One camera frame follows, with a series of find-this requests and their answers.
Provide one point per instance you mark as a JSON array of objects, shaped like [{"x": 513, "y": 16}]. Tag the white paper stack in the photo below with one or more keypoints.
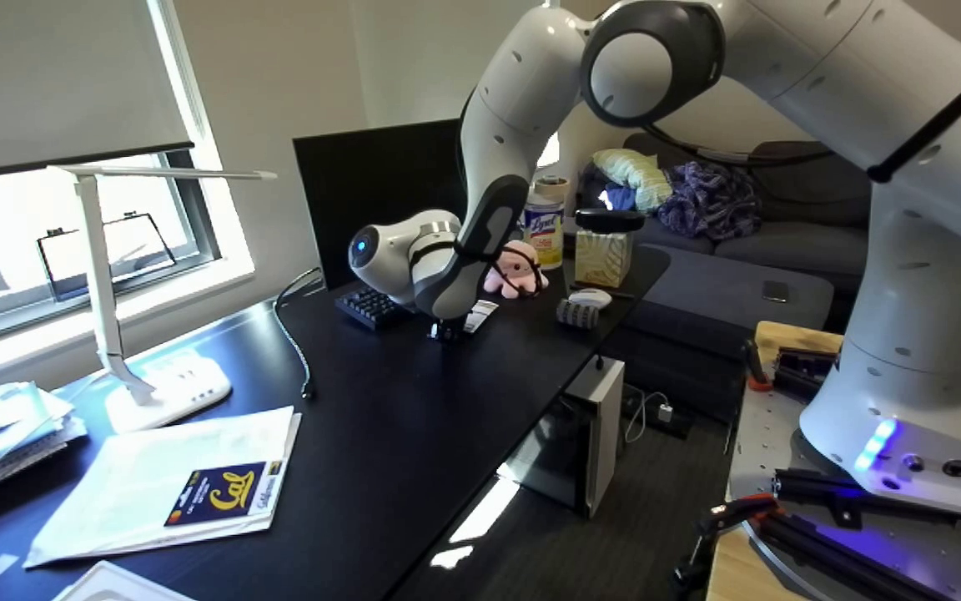
[{"x": 131, "y": 484}]

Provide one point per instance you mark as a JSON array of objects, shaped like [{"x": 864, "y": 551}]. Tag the pile of papers and bags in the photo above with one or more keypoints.
[{"x": 33, "y": 424}]

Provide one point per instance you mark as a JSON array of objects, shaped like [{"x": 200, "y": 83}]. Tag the pink octopus plush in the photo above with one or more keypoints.
[{"x": 514, "y": 270}]

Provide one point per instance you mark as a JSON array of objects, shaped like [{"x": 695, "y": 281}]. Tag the disinfectant wipes canister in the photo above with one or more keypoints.
[{"x": 544, "y": 220}]

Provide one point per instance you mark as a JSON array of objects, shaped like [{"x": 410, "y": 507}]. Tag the black computer monitor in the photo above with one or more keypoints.
[{"x": 374, "y": 175}]

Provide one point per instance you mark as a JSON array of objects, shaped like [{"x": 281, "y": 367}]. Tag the white computer tower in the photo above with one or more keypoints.
[{"x": 571, "y": 451}]

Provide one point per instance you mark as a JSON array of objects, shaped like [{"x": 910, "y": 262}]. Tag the grey sofa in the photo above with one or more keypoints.
[{"x": 777, "y": 232}]

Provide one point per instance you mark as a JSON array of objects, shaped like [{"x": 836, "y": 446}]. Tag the white desk lamp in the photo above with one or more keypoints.
[{"x": 178, "y": 384}]

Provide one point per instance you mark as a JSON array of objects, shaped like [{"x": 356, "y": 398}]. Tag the blue Cal booklet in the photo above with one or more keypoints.
[{"x": 220, "y": 492}]

